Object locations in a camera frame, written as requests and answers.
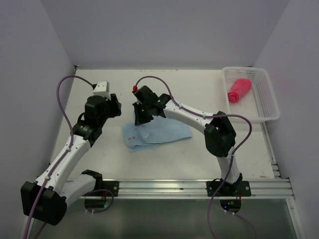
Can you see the aluminium mounting rail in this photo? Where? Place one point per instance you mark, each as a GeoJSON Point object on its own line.
{"type": "Point", "coordinates": [196, 189]}

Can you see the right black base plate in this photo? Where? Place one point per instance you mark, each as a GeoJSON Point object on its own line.
{"type": "Point", "coordinates": [244, 189]}

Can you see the light blue towel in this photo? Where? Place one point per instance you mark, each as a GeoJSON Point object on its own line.
{"type": "Point", "coordinates": [157, 132]}

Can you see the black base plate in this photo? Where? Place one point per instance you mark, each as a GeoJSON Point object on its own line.
{"type": "Point", "coordinates": [111, 185]}
{"type": "Point", "coordinates": [244, 189]}

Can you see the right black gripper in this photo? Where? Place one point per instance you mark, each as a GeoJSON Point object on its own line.
{"type": "Point", "coordinates": [139, 119]}

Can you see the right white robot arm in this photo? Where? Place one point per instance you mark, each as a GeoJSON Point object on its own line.
{"type": "Point", "coordinates": [219, 134]}

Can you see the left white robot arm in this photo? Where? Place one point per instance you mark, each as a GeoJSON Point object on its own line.
{"type": "Point", "coordinates": [49, 196]}

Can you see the red towel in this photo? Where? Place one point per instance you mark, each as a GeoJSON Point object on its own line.
{"type": "Point", "coordinates": [239, 89]}

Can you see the white plastic basket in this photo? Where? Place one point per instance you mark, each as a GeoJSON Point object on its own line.
{"type": "Point", "coordinates": [259, 104]}

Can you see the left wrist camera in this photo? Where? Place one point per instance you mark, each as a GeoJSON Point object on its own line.
{"type": "Point", "coordinates": [102, 89]}

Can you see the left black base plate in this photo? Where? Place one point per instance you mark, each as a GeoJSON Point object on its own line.
{"type": "Point", "coordinates": [111, 185]}

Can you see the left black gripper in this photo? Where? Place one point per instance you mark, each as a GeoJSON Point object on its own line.
{"type": "Point", "coordinates": [116, 105]}

